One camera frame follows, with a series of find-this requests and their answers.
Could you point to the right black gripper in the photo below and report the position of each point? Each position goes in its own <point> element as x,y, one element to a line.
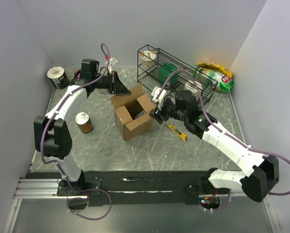
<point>156,116</point>

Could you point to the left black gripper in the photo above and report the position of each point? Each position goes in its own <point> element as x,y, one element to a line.
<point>115,85</point>

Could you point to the brown cardboard express box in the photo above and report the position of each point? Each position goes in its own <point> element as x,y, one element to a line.
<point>131,112</point>

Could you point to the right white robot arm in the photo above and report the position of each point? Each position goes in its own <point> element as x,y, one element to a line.
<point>258,173</point>

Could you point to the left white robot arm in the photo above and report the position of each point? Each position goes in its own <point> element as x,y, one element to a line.
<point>51,133</point>

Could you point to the yogurt cup in rack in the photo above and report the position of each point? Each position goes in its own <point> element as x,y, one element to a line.
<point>148,58</point>

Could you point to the purple yogurt cup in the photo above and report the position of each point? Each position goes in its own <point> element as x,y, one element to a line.
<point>77,74</point>

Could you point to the white bowl in rack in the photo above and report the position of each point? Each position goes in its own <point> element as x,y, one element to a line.
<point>189,85</point>

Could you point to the brown tin can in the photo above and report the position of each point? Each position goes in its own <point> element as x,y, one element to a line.
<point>84,123</point>

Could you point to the green plastic cup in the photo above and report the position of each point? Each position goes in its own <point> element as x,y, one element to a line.
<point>164,72</point>

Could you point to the black paper cup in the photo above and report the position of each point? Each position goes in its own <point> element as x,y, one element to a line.
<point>58,77</point>

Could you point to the green chips bag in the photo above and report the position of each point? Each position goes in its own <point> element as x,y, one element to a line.
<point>225,82</point>

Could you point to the yellow snack bag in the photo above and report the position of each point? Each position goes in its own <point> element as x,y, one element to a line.
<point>217,67</point>

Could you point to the circuit board with leds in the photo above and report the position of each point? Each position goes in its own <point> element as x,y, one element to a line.
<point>210,202</point>

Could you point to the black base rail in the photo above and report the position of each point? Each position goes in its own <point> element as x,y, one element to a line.
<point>136,187</point>

